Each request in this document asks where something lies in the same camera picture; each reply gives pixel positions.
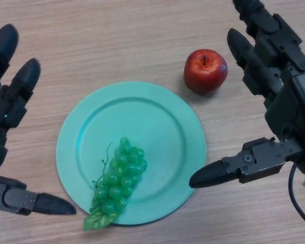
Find green grape bunch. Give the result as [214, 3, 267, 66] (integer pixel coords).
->
[83, 137, 148, 232]

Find red apple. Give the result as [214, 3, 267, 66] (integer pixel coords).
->
[184, 49, 229, 95]

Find green round plate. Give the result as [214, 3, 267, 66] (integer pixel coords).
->
[55, 81, 206, 226]

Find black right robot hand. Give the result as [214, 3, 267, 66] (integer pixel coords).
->
[189, 0, 305, 189]

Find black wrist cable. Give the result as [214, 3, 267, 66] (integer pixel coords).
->
[288, 164, 305, 227]

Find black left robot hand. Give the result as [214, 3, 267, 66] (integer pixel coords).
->
[0, 24, 77, 217]

